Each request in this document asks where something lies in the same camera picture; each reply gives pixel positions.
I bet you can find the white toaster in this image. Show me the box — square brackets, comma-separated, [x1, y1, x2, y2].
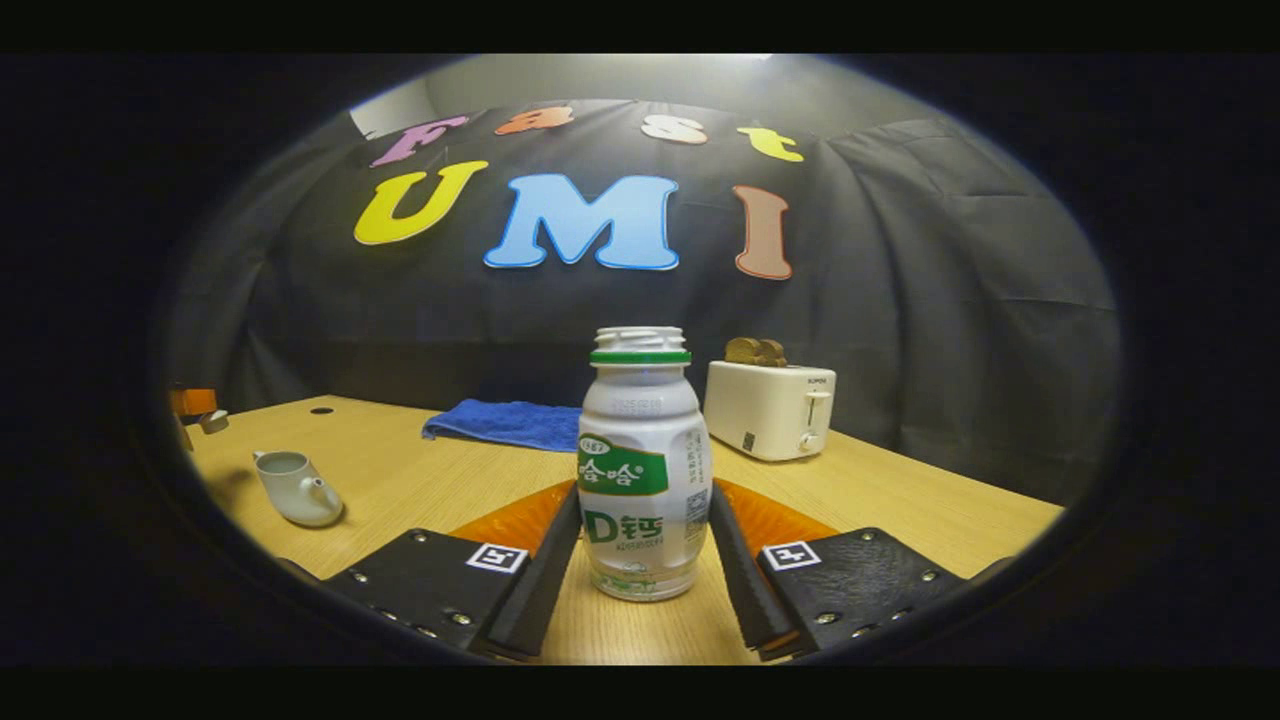
[703, 360, 838, 462]

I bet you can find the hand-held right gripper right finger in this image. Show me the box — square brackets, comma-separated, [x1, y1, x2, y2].
[708, 478, 969, 661]

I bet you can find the blue folded towel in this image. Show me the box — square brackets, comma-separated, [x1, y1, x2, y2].
[421, 399, 584, 453]

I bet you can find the brown bread slice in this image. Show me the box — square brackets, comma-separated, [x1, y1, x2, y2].
[724, 337, 789, 368]

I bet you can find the white green-label water bottle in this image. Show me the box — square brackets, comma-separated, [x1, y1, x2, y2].
[577, 326, 713, 602]

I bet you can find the white spouted teacup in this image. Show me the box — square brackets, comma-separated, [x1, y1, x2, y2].
[252, 450, 345, 529]

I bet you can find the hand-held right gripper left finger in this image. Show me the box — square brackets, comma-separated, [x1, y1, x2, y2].
[320, 480, 583, 663]

